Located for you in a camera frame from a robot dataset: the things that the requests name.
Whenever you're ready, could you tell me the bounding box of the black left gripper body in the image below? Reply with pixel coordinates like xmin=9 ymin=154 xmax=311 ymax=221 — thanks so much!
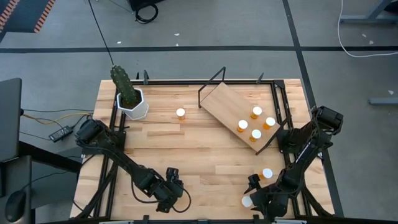
xmin=154 ymin=183 xmax=186 ymax=214

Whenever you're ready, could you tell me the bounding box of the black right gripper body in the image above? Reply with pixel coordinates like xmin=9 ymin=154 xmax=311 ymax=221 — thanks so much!
xmin=251 ymin=185 xmax=285 ymax=221

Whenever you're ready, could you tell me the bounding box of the white plant pot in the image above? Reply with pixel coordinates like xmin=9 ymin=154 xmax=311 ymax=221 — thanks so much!
xmin=116 ymin=87 xmax=149 ymax=121

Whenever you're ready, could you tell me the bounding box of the green cactus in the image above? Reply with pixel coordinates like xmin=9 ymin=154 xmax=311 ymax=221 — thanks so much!
xmin=110 ymin=65 xmax=141 ymax=108

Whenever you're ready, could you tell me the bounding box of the black power adapter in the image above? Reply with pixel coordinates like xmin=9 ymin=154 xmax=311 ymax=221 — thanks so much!
xmin=49 ymin=125 xmax=74 ymax=143

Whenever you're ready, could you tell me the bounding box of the dark side desk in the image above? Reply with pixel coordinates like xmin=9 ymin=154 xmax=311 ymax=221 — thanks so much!
xmin=0 ymin=140 xmax=82 ymax=224

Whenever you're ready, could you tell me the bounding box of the grey metal bar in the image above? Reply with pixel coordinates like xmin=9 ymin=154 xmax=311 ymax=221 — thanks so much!
xmin=369 ymin=97 xmax=398 ymax=106

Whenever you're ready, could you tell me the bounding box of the black computer mouse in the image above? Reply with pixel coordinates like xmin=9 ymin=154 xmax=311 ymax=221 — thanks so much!
xmin=4 ymin=190 xmax=27 ymax=223

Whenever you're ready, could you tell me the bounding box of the dark grey screen panel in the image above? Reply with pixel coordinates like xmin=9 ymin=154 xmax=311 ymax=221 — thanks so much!
xmin=0 ymin=77 xmax=23 ymax=163

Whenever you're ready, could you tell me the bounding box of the black box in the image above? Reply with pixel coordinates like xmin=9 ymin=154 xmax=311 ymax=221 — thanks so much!
xmin=127 ymin=0 xmax=165 ymax=12

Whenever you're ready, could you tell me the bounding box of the blue-grey table leg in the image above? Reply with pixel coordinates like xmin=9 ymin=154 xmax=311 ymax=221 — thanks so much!
xmin=339 ymin=0 xmax=398 ymax=25

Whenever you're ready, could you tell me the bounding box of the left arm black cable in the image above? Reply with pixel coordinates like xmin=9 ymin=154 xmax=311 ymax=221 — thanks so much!
xmin=131 ymin=179 xmax=192 ymax=214

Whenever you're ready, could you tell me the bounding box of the wooden tray with black frame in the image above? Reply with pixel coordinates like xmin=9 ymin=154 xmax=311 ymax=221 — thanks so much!
xmin=198 ymin=66 xmax=293 ymax=156

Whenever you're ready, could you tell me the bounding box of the black table frame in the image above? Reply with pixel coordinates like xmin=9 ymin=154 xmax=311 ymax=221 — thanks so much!
xmin=74 ymin=70 xmax=335 ymax=224

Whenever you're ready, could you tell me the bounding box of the yellow floor cable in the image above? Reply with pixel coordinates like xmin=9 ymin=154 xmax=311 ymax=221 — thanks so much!
xmin=22 ymin=112 xmax=93 ymax=125

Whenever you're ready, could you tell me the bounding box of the thin black floor cable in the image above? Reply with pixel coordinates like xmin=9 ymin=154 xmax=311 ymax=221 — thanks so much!
xmin=21 ymin=108 xmax=94 ymax=113

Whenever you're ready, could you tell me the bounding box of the coiled black cable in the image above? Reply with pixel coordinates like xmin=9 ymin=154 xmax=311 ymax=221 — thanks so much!
xmin=134 ymin=2 xmax=159 ymax=25

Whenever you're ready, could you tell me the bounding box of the long black cable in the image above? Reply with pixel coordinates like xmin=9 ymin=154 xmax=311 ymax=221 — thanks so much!
xmin=88 ymin=0 xmax=115 ymax=67

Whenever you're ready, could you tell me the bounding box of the white floor cable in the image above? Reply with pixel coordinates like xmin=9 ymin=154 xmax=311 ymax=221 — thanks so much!
xmin=337 ymin=0 xmax=398 ymax=58

